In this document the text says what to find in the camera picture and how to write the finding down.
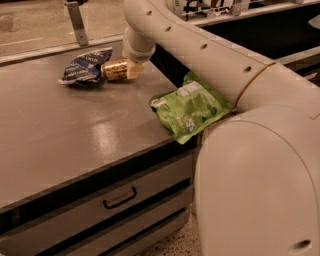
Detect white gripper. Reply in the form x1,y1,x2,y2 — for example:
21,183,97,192
122,41,156,80

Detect orange drink can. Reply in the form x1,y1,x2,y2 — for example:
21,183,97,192
101,58,128,81

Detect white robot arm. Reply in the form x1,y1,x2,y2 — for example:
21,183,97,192
124,0,320,256

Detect blue chip bag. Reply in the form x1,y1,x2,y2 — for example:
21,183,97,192
58,47,113,85

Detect green snack bag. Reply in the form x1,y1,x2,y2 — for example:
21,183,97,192
149,72,232,145

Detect black office chair base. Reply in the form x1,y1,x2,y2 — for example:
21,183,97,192
183,0,213,15

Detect grey cabinet drawer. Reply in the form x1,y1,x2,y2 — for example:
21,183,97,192
0,143,195,256

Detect metal railing bracket left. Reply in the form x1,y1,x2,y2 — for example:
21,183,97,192
65,0,88,46

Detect black drawer handle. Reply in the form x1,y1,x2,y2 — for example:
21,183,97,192
102,186,137,210

